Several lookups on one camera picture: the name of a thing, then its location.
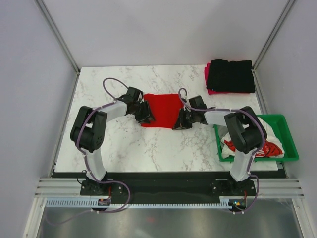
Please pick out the folded black t-shirt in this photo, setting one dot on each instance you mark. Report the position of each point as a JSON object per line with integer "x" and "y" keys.
{"x": 231, "y": 75}

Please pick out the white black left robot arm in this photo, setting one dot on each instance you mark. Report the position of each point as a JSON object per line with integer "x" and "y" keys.
{"x": 88, "y": 131}

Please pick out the aluminium rail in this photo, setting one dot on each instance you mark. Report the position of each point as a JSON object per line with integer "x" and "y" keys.
{"x": 58, "y": 187}
{"x": 278, "y": 188}

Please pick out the aluminium rail left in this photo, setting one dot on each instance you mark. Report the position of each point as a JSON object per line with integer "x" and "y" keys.
{"x": 58, "y": 187}

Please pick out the aluminium frame post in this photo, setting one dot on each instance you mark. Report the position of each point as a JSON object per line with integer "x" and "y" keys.
{"x": 277, "y": 26}
{"x": 57, "y": 34}

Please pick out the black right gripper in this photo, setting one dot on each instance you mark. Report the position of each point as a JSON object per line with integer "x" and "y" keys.
{"x": 181, "y": 124}

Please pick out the white slotted cable duct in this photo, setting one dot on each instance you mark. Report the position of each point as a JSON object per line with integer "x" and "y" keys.
{"x": 105, "y": 202}

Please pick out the green plastic bin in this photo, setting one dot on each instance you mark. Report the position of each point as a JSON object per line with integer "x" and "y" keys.
{"x": 282, "y": 132}

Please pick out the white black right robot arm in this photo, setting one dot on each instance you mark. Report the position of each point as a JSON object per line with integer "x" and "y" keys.
{"x": 246, "y": 133}

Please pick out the aluminium rail right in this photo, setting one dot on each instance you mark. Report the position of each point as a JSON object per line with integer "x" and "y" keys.
{"x": 278, "y": 188}

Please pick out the aluminium frame post left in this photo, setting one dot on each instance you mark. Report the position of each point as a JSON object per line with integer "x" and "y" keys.
{"x": 57, "y": 34}

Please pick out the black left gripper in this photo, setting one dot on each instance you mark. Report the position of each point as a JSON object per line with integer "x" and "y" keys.
{"x": 146, "y": 114}

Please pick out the aluminium frame post right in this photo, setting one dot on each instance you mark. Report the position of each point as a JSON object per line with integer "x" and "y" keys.
{"x": 277, "y": 26}

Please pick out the white red printed t-shirt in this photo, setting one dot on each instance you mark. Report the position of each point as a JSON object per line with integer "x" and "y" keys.
{"x": 272, "y": 148}

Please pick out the folded pink t-shirt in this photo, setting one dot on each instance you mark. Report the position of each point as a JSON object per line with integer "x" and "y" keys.
{"x": 210, "y": 84}

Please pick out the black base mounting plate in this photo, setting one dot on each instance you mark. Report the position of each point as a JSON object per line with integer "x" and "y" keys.
{"x": 209, "y": 183}

